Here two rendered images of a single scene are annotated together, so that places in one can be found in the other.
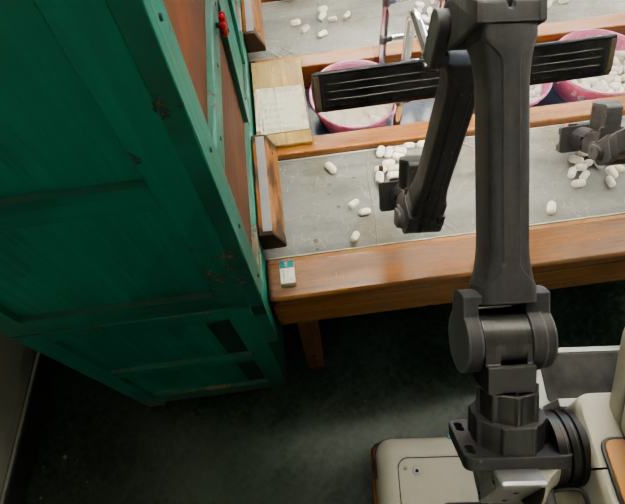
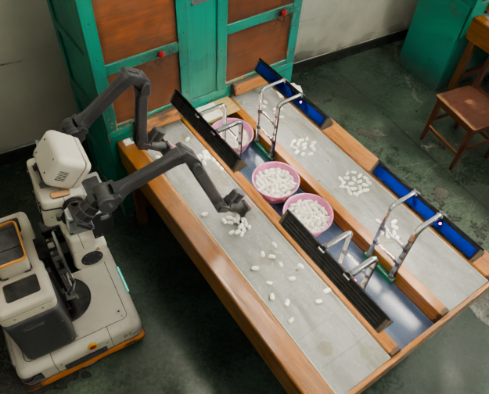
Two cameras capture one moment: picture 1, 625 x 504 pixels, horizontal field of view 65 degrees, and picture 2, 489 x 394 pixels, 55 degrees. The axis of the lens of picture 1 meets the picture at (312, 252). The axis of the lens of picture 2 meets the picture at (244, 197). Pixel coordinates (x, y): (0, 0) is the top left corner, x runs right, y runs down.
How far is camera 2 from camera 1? 212 cm
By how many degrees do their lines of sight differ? 30
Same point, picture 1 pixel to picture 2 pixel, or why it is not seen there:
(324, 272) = (134, 152)
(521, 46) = (120, 80)
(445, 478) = (95, 268)
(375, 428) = (121, 259)
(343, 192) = not seen: hidden behind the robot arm
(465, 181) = not seen: hidden behind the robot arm
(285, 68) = (231, 106)
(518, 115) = (109, 90)
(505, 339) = (67, 125)
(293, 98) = (214, 114)
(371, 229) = not seen: hidden behind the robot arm
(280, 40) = (252, 102)
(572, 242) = (187, 222)
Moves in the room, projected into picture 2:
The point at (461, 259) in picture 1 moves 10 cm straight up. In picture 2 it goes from (160, 189) to (159, 177)
